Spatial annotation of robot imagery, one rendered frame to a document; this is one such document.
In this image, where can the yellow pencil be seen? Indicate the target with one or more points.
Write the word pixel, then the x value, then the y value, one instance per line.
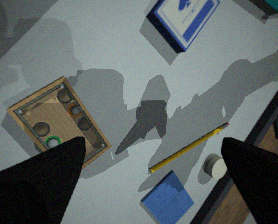
pixel 166 161

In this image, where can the wooden ball-in-hole puzzle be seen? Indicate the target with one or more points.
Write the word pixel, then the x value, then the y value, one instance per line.
pixel 57 116

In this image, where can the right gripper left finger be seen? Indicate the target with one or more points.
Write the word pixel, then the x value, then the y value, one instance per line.
pixel 38 190

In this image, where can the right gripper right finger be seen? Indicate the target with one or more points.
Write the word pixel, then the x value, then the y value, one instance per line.
pixel 255 173

